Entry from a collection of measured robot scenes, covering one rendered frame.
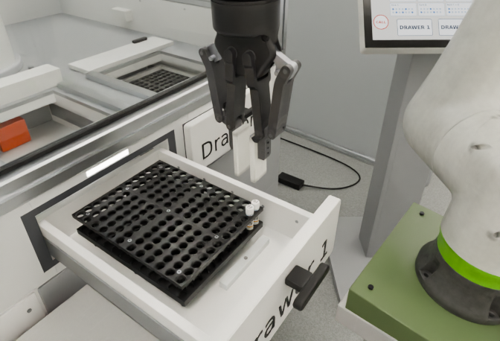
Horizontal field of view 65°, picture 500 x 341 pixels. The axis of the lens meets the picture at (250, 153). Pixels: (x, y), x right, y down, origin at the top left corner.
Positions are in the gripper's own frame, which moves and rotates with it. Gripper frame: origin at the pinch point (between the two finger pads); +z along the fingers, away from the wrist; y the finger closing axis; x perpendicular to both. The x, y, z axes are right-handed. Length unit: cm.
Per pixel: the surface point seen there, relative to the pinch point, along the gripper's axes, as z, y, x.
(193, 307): 16.7, 0.3, -14.0
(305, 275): 9.5, 12.5, -6.7
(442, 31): 1, 7, 78
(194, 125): 7.2, -21.2, 11.5
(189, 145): 11.2, -21.9, 10.1
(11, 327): 23.4, -23.5, -28.4
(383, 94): 57, -27, 157
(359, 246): 97, -7, 87
